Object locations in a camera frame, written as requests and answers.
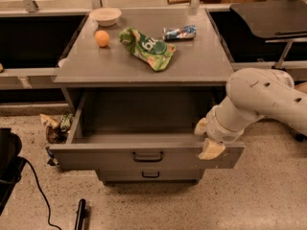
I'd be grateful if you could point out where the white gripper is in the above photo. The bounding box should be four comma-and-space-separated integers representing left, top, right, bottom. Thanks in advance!
194, 105, 244, 160

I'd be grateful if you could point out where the grey top drawer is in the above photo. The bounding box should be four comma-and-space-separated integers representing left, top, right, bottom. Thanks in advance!
51, 88, 244, 171

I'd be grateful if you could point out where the grey drawer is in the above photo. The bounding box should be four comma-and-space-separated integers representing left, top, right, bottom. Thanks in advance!
96, 169, 204, 183
51, 88, 244, 171

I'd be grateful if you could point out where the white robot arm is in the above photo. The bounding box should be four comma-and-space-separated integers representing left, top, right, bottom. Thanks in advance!
194, 68, 307, 160

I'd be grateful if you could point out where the grey drawer cabinet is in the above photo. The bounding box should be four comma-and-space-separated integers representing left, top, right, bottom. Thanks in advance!
53, 6, 239, 186

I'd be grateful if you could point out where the grey bottom drawer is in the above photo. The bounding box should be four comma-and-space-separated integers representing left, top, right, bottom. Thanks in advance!
96, 169, 204, 183

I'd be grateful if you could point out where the green chip bag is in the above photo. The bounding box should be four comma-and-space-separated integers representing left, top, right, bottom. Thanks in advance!
119, 28, 176, 72

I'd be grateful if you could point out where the blue white soda can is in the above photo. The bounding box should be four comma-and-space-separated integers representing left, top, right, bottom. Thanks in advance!
162, 25, 197, 41

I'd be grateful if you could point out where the wooden stick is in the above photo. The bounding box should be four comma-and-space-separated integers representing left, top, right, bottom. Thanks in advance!
167, 0, 190, 5

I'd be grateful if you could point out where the orange fruit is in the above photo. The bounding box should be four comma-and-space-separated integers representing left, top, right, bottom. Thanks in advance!
95, 31, 109, 47

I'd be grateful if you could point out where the snack bag pile on floor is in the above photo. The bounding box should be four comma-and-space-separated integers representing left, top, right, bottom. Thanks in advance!
40, 114, 74, 144

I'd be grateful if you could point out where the blue snack bag on floor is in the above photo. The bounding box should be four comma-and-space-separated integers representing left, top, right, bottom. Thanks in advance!
46, 147, 59, 166

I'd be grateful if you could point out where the white bowl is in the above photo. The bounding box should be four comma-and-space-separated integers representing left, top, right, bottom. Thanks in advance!
89, 8, 122, 27

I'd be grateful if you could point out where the black device at left edge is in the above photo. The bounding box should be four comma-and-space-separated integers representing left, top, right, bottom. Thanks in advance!
0, 127, 24, 215

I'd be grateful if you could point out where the black cable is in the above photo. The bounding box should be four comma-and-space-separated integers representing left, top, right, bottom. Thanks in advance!
22, 156, 63, 230

